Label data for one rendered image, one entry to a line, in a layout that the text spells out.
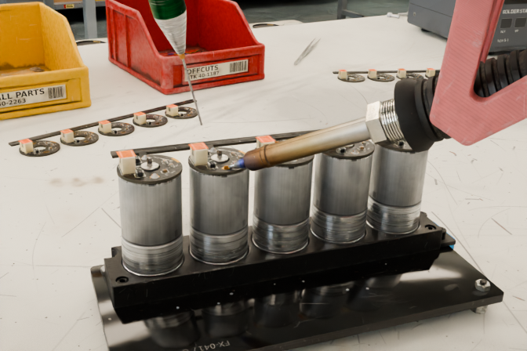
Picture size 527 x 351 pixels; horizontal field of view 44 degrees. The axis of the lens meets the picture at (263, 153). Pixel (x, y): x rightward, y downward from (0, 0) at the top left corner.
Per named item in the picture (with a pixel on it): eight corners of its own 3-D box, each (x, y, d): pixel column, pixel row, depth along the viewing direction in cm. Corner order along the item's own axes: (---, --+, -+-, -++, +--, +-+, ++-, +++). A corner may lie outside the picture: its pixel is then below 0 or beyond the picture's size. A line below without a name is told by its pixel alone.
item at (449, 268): (409, 233, 34) (412, 213, 33) (501, 315, 28) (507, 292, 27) (91, 287, 29) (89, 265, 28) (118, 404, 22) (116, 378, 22)
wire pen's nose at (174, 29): (158, 56, 22) (146, 16, 21) (182, 41, 23) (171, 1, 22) (179, 64, 21) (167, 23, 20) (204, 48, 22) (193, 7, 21)
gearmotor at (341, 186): (372, 255, 30) (385, 150, 27) (323, 264, 29) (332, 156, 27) (347, 229, 32) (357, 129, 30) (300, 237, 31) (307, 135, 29)
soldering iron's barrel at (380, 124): (247, 187, 25) (409, 146, 21) (230, 150, 24) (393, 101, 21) (263, 173, 26) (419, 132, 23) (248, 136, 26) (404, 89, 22)
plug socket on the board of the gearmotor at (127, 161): (143, 172, 25) (142, 156, 25) (120, 175, 25) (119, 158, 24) (139, 164, 26) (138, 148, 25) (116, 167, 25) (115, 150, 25)
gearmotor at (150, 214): (190, 288, 27) (188, 174, 25) (129, 299, 26) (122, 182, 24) (176, 257, 29) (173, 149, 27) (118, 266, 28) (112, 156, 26)
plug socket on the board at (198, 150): (214, 164, 26) (214, 148, 26) (193, 166, 26) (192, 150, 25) (208, 156, 27) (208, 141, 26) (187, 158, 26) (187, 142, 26)
